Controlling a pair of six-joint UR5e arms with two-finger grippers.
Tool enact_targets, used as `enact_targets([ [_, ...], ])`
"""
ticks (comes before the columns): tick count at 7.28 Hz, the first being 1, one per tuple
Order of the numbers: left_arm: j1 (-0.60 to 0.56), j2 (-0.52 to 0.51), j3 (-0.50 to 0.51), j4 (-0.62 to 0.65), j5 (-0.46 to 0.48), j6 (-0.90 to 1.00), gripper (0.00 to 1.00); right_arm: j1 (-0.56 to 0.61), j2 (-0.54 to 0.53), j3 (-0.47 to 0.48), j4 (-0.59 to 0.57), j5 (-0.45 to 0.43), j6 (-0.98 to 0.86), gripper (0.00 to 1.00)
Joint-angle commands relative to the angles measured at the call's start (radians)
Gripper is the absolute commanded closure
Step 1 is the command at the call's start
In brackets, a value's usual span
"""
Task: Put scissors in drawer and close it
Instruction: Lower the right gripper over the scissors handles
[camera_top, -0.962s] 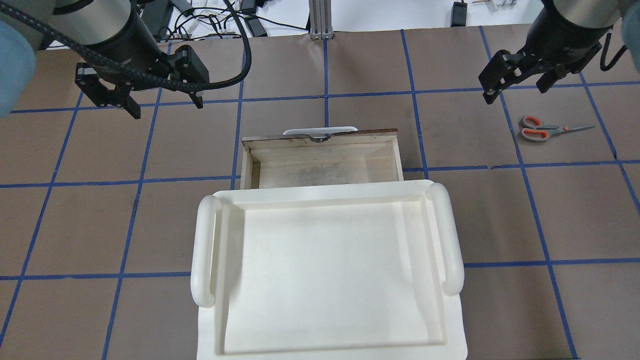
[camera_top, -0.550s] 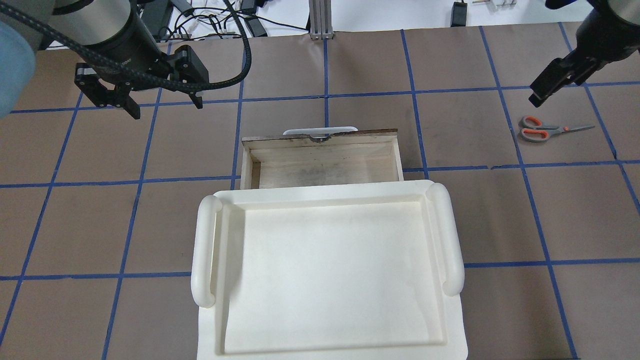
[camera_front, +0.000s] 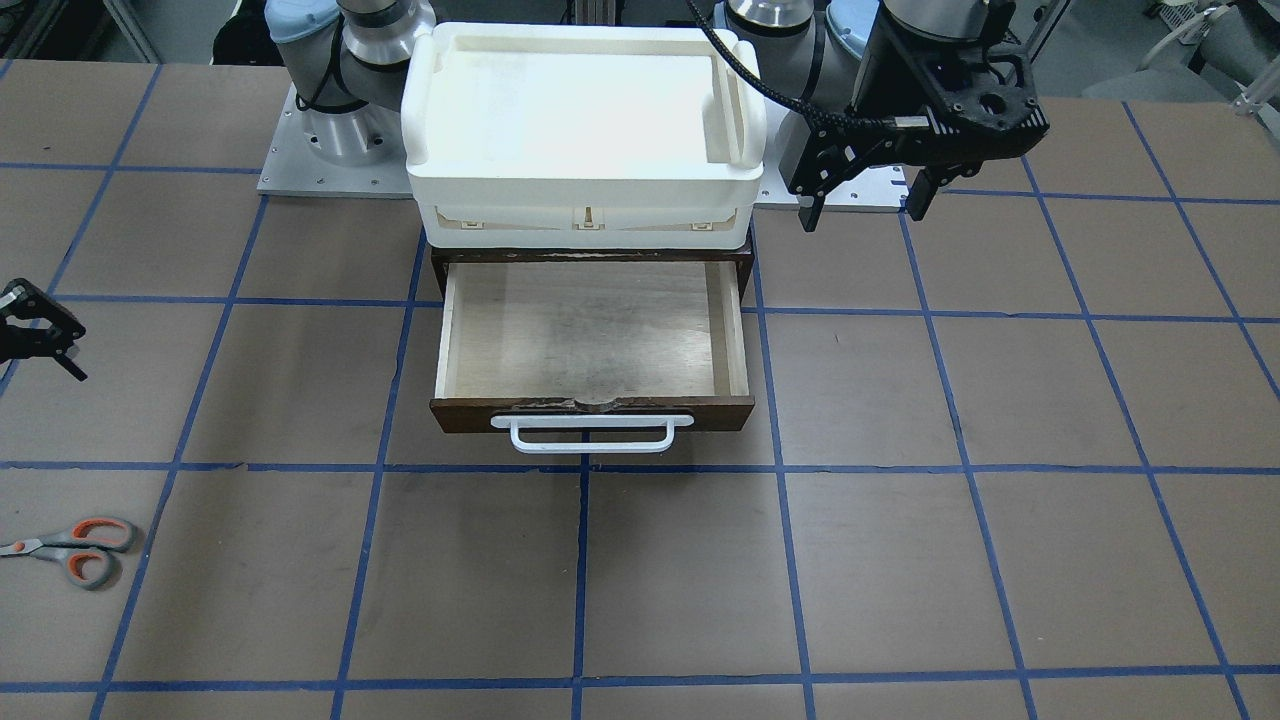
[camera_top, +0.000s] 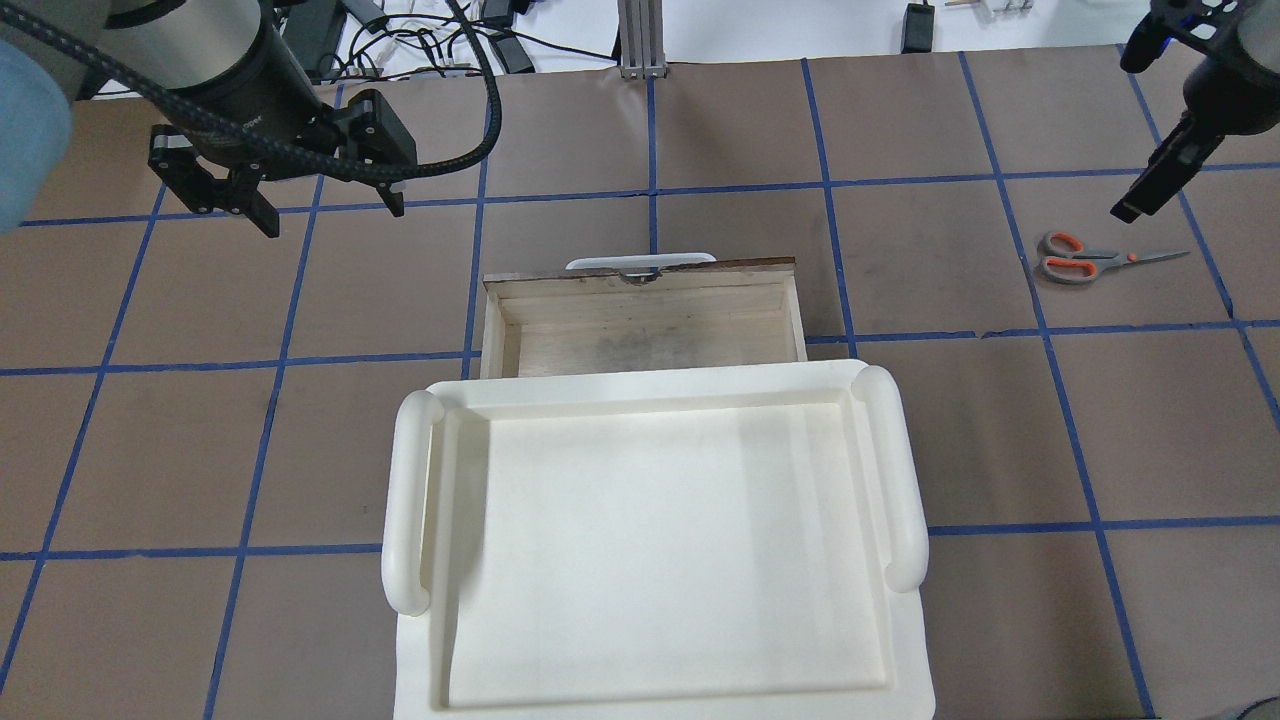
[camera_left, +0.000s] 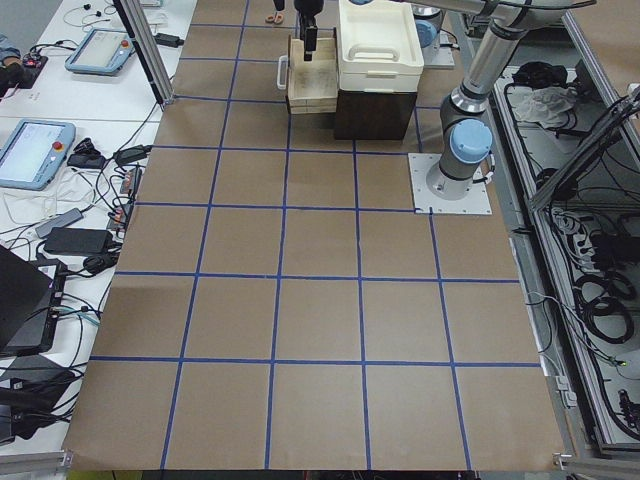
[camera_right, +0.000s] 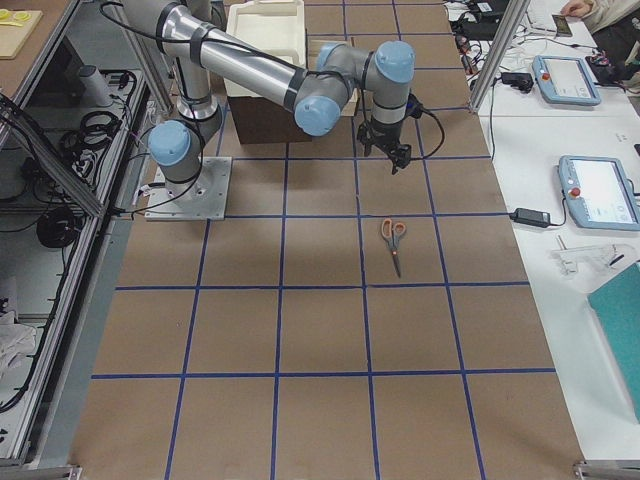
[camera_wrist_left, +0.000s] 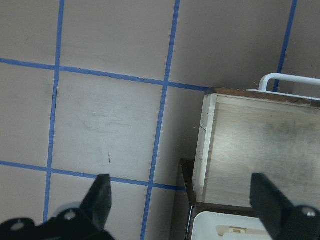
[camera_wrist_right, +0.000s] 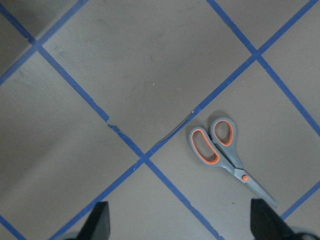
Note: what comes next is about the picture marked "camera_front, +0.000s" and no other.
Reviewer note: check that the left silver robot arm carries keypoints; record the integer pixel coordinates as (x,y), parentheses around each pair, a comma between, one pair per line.
(781,34)

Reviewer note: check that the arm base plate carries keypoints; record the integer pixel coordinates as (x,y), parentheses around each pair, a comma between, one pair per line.
(358,155)
(876,189)

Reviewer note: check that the open wooden drawer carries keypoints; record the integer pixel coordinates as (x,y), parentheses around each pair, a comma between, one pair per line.
(585,337)

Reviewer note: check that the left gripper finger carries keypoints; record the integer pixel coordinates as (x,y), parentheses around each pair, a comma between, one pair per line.
(924,188)
(818,174)

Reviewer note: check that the white drawer handle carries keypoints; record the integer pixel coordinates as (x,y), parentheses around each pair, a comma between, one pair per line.
(523,431)

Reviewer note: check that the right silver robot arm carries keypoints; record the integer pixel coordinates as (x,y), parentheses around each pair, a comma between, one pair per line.
(340,55)

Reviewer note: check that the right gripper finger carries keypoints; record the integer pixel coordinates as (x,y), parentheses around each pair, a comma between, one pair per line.
(23,300)

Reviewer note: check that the grey orange scissors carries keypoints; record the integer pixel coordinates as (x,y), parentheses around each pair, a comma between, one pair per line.
(86,552)

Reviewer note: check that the white plastic tray box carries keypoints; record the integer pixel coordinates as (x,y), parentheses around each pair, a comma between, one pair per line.
(580,137)

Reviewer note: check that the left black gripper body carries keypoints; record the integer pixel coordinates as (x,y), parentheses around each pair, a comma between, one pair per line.
(826,160)

